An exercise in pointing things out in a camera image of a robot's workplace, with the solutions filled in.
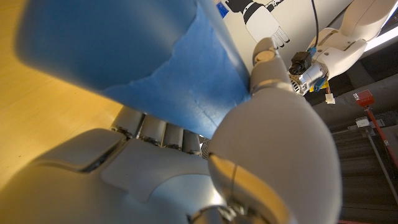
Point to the blue metal bottle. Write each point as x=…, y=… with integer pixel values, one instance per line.
x=124, y=46

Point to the blue rectangle sign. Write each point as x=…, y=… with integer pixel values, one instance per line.
x=222, y=9

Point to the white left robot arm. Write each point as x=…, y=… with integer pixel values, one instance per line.
x=345, y=46

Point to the white junction box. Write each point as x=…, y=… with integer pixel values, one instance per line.
x=362, y=122

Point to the long ceiling tube lamp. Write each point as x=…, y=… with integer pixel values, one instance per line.
x=382, y=38

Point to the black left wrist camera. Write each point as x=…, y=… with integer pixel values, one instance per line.
x=300, y=63

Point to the red ceiling pipe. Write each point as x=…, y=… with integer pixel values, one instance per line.
x=363, y=98

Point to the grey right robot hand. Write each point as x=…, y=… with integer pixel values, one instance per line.
x=273, y=149

